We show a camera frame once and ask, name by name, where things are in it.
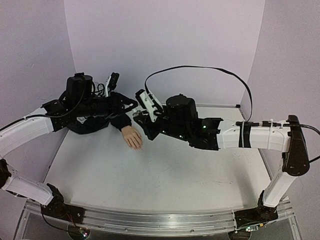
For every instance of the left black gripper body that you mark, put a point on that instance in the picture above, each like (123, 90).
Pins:
(96, 110)

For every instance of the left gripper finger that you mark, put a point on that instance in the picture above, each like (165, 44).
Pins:
(128, 108)
(124, 99)

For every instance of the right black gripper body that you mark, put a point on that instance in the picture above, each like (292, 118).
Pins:
(152, 125)

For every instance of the clear nail polish bottle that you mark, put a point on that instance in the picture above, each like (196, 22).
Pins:
(136, 113)

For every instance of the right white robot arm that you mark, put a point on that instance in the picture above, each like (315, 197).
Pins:
(179, 119)

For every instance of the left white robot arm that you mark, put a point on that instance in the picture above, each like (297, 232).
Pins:
(78, 100)

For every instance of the mannequin hand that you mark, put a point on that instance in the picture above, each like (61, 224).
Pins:
(132, 137)

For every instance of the grey and black jacket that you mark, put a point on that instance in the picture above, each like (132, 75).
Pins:
(91, 124)

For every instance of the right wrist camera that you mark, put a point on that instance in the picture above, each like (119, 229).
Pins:
(150, 103)

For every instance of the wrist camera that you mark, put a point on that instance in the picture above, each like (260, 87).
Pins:
(111, 83)
(150, 103)

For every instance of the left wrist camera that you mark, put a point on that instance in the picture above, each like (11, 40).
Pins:
(111, 83)

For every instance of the aluminium back table rail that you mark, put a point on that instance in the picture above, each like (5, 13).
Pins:
(237, 106)

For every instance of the aluminium front rail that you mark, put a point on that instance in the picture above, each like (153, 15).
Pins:
(158, 224)

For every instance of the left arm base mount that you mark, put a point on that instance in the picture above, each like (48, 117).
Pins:
(58, 209)

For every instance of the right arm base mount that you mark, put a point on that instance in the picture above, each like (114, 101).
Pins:
(260, 214)

